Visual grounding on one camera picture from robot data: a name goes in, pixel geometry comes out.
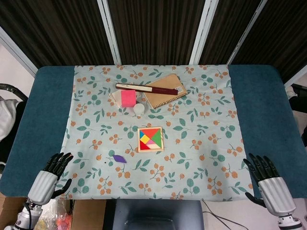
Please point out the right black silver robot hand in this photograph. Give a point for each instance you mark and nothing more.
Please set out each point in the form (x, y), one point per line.
(275, 194)

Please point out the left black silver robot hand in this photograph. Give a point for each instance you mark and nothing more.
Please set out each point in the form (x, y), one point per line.
(43, 184)

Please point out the purple tangram piece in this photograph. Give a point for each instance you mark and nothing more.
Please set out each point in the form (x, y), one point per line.
(119, 159)

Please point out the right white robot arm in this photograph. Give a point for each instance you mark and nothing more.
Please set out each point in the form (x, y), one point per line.
(289, 222)

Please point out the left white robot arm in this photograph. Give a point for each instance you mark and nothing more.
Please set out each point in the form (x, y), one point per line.
(25, 215)

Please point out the yellow square puzzle piece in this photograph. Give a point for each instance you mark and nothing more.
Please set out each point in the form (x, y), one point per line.
(145, 139)

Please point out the brown cardboard box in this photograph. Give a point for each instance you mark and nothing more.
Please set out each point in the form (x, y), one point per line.
(84, 213)

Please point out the teal table cover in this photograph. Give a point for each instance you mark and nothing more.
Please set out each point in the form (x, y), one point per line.
(45, 119)

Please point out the white fabric bundle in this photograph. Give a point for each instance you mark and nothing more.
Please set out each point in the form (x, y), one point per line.
(8, 119)

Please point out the floral tablecloth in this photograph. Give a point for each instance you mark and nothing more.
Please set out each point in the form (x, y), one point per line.
(192, 143)

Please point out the white shoe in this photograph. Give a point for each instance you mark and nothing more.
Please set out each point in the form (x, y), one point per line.
(291, 91)

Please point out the red triangle block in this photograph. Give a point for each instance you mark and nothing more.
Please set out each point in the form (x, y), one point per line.
(144, 147)

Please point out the blue triangle puzzle piece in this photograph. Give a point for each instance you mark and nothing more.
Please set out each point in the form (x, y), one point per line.
(141, 135)

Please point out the pink small triangle block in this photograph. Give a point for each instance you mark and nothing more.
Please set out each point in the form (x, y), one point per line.
(150, 142)

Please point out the dark grey robot torso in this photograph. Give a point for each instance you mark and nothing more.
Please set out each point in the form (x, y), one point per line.
(156, 215)

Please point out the red triangle puzzle piece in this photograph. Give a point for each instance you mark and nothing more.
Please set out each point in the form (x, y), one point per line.
(151, 133)

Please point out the pink cube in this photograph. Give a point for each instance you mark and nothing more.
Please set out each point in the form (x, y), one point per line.
(127, 98)

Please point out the white round jar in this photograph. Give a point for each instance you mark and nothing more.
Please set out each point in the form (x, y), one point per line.
(139, 109)

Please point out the green triangle puzzle piece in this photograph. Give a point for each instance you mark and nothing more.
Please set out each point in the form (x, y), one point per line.
(157, 137)

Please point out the brown spiral notebook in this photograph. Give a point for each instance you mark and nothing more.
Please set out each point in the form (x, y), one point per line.
(165, 95)

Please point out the dark ribbed screen panel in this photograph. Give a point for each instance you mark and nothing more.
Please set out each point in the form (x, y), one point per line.
(283, 33)
(52, 28)
(158, 28)
(227, 26)

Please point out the colourful tangram puzzle tray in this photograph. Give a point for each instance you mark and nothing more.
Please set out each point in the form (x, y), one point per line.
(163, 143)

